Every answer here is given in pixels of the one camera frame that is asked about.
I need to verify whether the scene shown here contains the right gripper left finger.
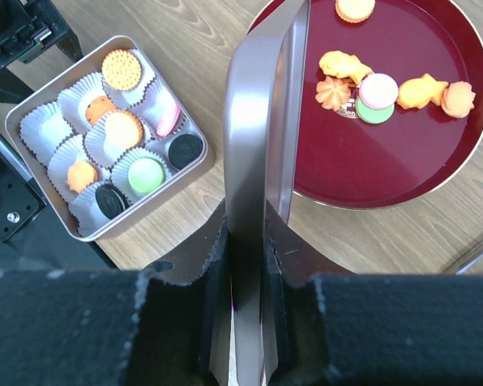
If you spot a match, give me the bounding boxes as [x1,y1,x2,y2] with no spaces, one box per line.
[0,204,231,385]

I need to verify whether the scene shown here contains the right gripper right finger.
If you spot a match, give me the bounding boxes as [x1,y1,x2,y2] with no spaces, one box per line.
[262,207,483,385]

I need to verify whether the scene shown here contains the orange swirl cookie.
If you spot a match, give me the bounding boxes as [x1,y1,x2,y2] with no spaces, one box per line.
[315,76,351,111]
[67,161,98,193]

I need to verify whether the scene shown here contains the black cookie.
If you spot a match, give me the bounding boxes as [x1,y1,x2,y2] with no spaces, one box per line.
[168,133,204,170]
[95,184,130,220]

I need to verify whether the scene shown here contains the orange cookie tin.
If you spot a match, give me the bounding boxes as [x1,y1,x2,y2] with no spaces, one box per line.
[104,111,143,150]

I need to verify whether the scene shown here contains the pink round cookie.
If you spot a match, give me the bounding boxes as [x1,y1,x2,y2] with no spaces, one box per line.
[156,102,180,138]

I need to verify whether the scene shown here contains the orange round cookie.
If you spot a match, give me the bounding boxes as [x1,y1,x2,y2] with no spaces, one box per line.
[335,0,376,23]
[85,96,117,125]

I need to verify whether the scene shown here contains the pink metal tin lid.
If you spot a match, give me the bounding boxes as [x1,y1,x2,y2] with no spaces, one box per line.
[223,1,311,385]

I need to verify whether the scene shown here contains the green sandwich cookie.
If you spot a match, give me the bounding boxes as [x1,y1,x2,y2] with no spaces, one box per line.
[128,158,166,194]

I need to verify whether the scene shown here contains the metal tongs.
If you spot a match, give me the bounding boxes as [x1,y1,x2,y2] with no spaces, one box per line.
[454,240,483,275]

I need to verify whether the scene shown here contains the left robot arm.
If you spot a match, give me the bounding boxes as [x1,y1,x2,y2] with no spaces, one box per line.
[0,0,83,104]

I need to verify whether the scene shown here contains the pink green stacked cookies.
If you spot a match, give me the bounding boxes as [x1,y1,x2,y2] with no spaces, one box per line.
[355,73,398,125]

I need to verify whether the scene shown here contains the red round tray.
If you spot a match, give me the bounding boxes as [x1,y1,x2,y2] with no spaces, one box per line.
[295,1,483,209]

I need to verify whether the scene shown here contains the metal cookie tin box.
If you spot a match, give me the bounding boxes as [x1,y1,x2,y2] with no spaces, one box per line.
[5,35,213,242]

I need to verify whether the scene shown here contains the orange flower cookie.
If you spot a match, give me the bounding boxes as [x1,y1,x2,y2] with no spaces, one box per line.
[396,73,448,109]

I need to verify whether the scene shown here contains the orange scalloped cookie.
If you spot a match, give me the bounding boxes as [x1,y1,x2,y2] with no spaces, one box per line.
[441,81,476,118]

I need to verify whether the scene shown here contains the orange star cookie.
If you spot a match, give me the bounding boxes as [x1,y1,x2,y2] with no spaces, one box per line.
[319,51,373,84]

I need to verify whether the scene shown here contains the orange round cookie top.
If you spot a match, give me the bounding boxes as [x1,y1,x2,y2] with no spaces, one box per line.
[335,0,376,23]

